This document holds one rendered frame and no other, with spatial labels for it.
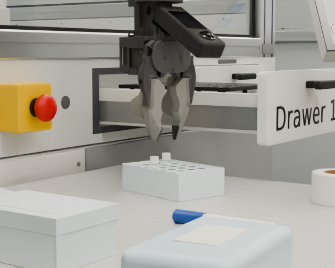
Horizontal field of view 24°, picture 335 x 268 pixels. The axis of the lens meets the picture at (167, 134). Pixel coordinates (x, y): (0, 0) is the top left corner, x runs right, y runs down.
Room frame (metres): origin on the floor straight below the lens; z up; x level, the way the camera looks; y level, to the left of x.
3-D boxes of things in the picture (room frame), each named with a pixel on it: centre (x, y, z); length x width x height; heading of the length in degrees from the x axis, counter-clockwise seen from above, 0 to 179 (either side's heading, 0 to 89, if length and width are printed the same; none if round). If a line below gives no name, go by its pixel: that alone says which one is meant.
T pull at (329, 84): (1.24, -0.24, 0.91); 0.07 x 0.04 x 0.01; 146
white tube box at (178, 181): (1.08, -0.01, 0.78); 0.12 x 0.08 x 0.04; 40
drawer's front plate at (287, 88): (1.26, -0.22, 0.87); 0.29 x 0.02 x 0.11; 146
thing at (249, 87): (1.31, -0.14, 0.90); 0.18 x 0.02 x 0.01; 146
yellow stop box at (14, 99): (1.15, 0.21, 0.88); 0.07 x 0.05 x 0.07; 146
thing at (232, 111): (1.38, -0.05, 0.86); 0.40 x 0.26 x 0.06; 56
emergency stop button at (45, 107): (1.13, 0.18, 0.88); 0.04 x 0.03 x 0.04; 146
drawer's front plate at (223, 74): (1.70, -0.14, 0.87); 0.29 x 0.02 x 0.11; 146
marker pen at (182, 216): (0.84, -0.07, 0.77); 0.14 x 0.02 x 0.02; 56
